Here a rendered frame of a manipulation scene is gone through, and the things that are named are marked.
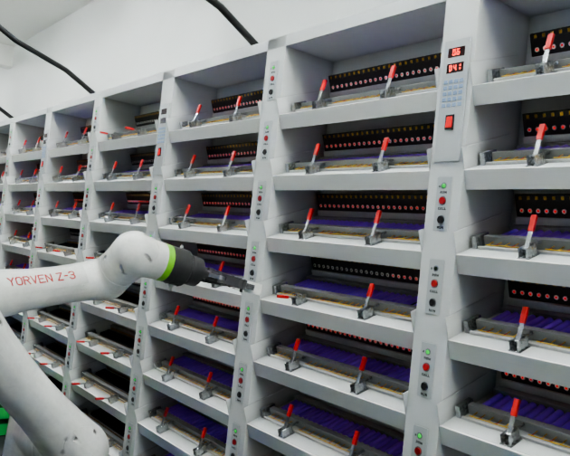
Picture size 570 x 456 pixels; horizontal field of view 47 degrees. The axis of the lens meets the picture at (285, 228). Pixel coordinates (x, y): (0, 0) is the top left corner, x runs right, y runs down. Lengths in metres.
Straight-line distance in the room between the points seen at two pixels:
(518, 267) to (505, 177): 0.19
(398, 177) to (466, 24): 0.38
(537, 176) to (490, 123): 0.24
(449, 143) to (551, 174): 0.26
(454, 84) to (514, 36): 0.21
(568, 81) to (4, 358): 1.20
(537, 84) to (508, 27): 0.26
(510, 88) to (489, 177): 0.19
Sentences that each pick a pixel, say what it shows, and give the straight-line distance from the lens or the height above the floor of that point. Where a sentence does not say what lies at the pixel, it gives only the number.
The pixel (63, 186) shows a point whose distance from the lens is 3.61.
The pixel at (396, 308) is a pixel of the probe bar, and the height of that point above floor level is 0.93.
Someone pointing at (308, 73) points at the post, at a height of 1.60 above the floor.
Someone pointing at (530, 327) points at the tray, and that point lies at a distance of 1.47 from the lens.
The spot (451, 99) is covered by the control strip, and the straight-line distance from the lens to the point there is 1.56.
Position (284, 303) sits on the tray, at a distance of 1.92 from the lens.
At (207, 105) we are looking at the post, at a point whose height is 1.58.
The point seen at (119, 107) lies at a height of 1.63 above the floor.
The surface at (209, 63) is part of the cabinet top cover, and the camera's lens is 2.45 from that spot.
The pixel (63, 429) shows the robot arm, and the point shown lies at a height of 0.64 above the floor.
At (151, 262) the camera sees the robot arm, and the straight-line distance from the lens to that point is 1.57.
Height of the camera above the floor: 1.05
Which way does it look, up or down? 2 degrees up
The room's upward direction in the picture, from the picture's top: 6 degrees clockwise
